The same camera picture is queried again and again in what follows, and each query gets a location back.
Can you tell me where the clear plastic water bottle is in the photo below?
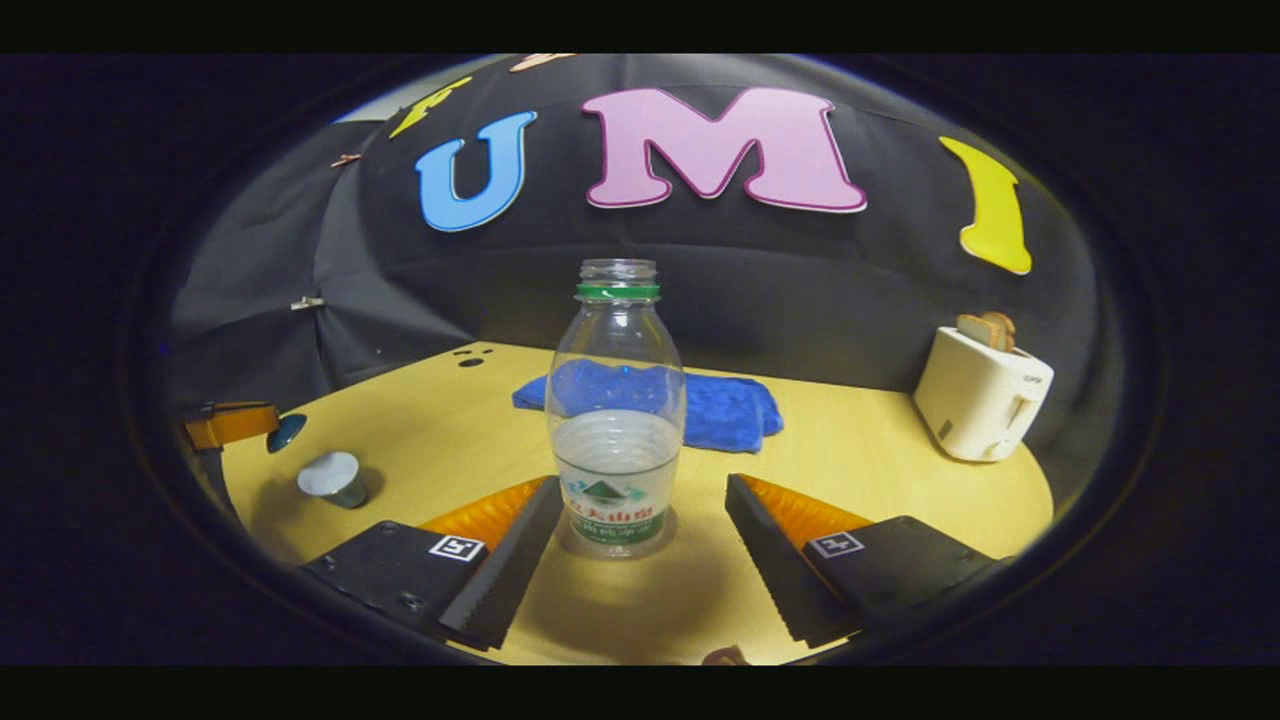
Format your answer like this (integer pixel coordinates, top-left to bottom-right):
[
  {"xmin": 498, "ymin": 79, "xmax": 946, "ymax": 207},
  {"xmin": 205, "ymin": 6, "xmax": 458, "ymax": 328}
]
[{"xmin": 545, "ymin": 258, "xmax": 688, "ymax": 559}]

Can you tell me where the white toaster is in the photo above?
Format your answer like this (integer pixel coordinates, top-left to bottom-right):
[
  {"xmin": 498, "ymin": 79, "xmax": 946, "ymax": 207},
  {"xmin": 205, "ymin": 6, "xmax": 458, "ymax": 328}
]
[{"xmin": 912, "ymin": 325, "xmax": 1056, "ymax": 464}]

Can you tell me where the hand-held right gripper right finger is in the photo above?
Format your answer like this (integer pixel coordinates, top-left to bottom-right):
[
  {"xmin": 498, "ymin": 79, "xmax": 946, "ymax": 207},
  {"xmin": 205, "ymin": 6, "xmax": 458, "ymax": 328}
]
[{"xmin": 724, "ymin": 472, "xmax": 1006, "ymax": 648}]

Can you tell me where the blue towel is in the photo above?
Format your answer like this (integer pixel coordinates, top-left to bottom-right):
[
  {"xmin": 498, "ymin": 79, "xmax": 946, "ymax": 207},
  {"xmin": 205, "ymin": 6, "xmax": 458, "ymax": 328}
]
[{"xmin": 512, "ymin": 359, "xmax": 786, "ymax": 455}]

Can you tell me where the black backdrop cloth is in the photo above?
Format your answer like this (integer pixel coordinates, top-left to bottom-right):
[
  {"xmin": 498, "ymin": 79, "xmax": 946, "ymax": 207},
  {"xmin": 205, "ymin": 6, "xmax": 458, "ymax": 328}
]
[{"xmin": 165, "ymin": 55, "xmax": 1126, "ymax": 481}]

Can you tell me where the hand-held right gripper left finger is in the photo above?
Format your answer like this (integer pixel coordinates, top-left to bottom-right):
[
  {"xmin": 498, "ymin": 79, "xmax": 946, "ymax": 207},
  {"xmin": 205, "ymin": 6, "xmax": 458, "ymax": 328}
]
[{"xmin": 298, "ymin": 474, "xmax": 565, "ymax": 653}]

